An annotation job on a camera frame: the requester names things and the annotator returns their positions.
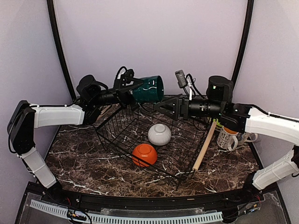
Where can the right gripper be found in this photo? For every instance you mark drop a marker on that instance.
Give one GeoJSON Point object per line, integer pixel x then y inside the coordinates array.
{"type": "Point", "coordinates": [181, 106]}

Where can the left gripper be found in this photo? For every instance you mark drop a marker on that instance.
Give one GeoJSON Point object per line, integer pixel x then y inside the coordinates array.
{"type": "Point", "coordinates": [123, 93]}

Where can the dark green cup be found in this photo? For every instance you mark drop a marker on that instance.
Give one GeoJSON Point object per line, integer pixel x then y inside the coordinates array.
{"type": "Point", "coordinates": [152, 90]}

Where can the white leaf pattern mug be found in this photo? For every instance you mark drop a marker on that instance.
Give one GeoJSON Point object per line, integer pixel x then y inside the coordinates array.
{"type": "Point", "coordinates": [227, 139]}

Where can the tall dragon pattern mug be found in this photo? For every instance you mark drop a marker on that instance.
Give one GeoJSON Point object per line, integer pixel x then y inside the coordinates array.
{"type": "Point", "coordinates": [246, 137]}

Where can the lime green plate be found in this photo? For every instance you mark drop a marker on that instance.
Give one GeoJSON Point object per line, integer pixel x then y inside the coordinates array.
{"type": "Point", "coordinates": [218, 126]}

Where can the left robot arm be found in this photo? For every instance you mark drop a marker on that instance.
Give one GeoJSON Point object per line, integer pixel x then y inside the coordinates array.
{"type": "Point", "coordinates": [84, 111]}

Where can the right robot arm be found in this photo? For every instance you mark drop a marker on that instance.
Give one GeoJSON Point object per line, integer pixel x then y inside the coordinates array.
{"type": "Point", "coordinates": [242, 118]}

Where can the white ribbed bowl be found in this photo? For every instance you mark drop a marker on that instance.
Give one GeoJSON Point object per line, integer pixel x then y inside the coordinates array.
{"type": "Point", "coordinates": [159, 134]}

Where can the orange bowl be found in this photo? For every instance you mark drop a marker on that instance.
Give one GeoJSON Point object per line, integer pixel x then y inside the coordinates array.
{"type": "Point", "coordinates": [144, 155]}

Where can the left wooden rack handle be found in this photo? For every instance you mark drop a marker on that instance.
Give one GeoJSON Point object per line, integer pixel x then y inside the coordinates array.
{"type": "Point", "coordinates": [105, 111]}

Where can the wooden rack handle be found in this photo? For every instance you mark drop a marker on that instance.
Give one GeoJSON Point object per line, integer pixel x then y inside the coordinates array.
{"type": "Point", "coordinates": [105, 111]}
{"type": "Point", "coordinates": [204, 147]}

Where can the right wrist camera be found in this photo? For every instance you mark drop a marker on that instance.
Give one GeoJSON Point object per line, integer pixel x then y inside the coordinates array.
{"type": "Point", "coordinates": [185, 83]}

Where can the right wooden rack handle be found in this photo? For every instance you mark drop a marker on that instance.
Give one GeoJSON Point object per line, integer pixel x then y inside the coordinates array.
{"type": "Point", "coordinates": [204, 147]}

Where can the black front rail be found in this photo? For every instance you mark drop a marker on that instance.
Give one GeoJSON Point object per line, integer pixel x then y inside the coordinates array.
{"type": "Point", "coordinates": [225, 200]}

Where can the white slotted cable duct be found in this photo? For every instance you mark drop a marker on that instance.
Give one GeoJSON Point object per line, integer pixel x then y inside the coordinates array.
{"type": "Point", "coordinates": [116, 216]}

